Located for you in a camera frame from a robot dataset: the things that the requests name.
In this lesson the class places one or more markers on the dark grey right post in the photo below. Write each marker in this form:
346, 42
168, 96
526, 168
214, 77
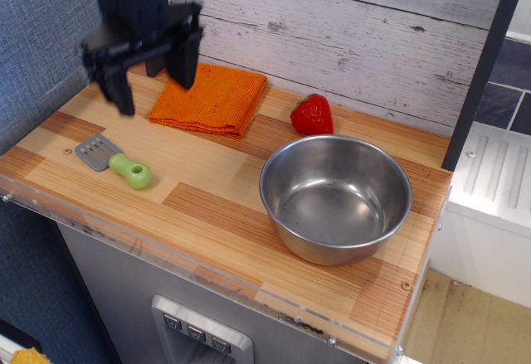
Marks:
494, 40

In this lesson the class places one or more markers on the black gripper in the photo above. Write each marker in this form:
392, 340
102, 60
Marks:
132, 31

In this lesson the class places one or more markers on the stainless steel bowl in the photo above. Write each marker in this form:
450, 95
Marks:
334, 199

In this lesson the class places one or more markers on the white ribbed box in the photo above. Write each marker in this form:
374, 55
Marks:
483, 237

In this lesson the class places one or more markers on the green handled grey spatula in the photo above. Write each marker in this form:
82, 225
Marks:
99, 153

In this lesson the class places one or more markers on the yellow object bottom left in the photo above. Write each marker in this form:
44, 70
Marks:
29, 356

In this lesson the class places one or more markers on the red toy strawberry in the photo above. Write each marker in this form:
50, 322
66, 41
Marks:
312, 116

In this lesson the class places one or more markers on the orange folded cloth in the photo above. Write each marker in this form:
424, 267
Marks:
222, 100

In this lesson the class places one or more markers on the clear acrylic table edge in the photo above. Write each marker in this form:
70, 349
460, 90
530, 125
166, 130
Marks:
232, 248

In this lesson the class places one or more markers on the grey cabinet with dispenser panel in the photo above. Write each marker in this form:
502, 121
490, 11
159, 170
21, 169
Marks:
154, 316

